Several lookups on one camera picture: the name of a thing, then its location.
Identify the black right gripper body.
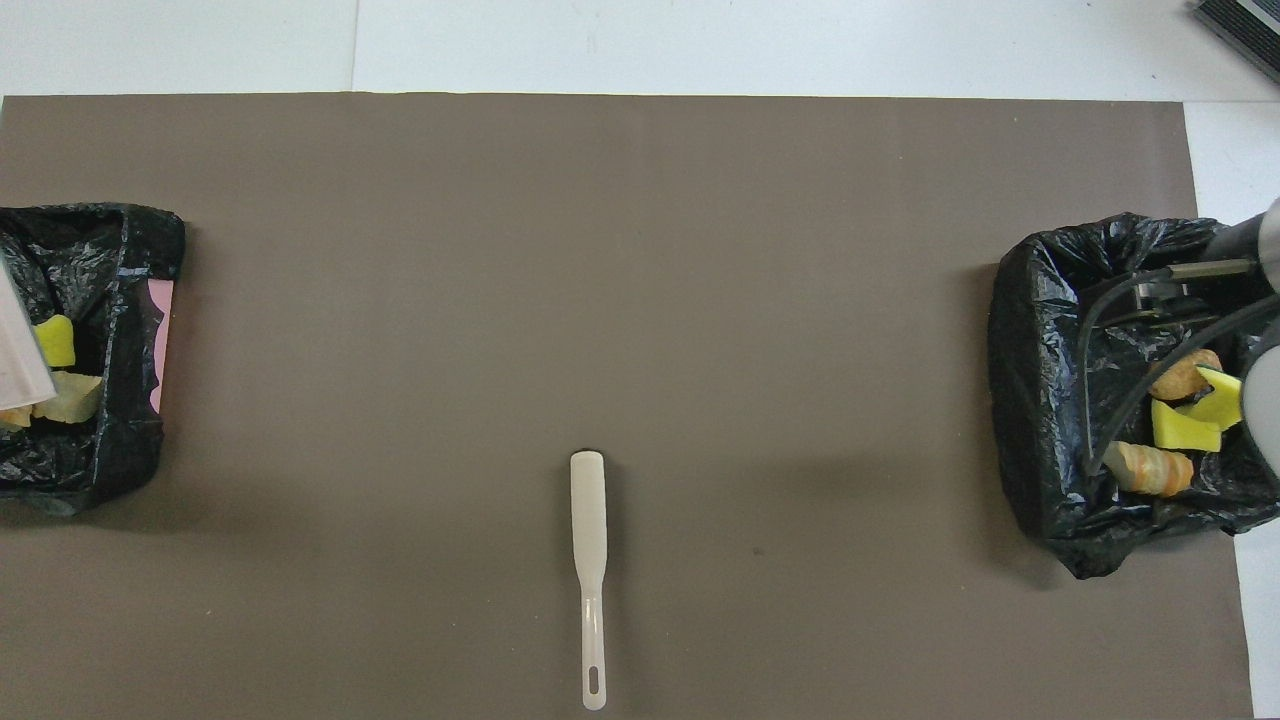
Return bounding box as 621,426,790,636
1130,257,1259,321

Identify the brown nugget piece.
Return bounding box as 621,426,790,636
1147,348,1224,402

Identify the yellow sponge piece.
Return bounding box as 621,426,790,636
1150,397,1224,454
1190,364,1247,432
32,314,78,369

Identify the beige hand brush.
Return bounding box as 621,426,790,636
569,450,609,712

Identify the pale bread piece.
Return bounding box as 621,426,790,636
30,371,105,424

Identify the beige plastic dustpan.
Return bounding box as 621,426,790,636
0,262,59,407

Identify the black bag lined pink bin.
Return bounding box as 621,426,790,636
0,203,187,518

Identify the dark ribbed device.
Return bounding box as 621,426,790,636
1193,0,1280,86

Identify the brown table mat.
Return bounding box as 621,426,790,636
0,93,1256,720

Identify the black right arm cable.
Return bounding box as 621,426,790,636
1080,264,1280,477

